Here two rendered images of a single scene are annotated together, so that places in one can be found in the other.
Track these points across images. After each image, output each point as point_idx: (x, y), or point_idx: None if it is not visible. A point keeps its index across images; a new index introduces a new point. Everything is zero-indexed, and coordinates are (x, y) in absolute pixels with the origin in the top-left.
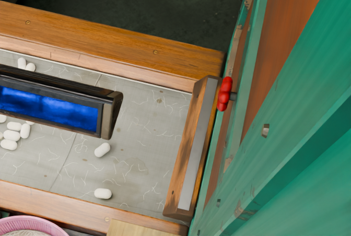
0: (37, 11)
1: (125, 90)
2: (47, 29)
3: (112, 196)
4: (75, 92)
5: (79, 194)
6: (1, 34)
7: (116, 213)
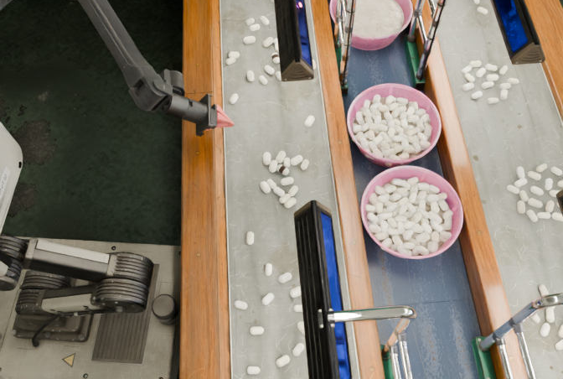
0: (185, 63)
1: (229, 3)
2: (198, 51)
3: None
4: None
5: (307, 4)
6: (212, 76)
7: None
